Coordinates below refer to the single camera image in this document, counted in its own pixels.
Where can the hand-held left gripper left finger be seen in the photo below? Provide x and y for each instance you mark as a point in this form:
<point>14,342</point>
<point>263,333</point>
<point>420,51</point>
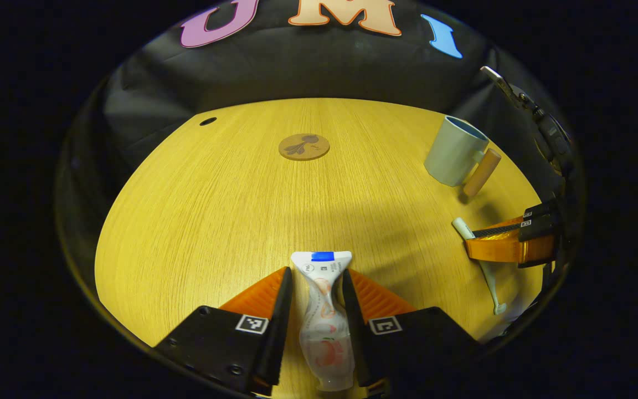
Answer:
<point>280,332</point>

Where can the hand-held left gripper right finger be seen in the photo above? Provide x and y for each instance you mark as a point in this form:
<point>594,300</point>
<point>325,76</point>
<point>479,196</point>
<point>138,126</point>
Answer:
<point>352,332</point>

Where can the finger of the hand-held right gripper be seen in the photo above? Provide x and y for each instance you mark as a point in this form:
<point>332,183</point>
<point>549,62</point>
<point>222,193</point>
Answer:
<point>507,249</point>
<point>540,210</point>

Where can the white toothpaste tube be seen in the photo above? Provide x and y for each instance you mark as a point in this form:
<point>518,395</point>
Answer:
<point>324,332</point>

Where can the pale green cup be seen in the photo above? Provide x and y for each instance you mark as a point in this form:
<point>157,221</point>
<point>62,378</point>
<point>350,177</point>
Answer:
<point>452,155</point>

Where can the round wooden coaster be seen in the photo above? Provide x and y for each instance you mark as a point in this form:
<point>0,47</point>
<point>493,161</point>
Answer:
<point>303,147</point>

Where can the wooden desktop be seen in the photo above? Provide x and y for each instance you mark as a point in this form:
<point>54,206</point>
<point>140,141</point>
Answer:
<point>214,221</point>

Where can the black backdrop cloth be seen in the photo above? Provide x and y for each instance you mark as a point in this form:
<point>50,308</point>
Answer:
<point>324,66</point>

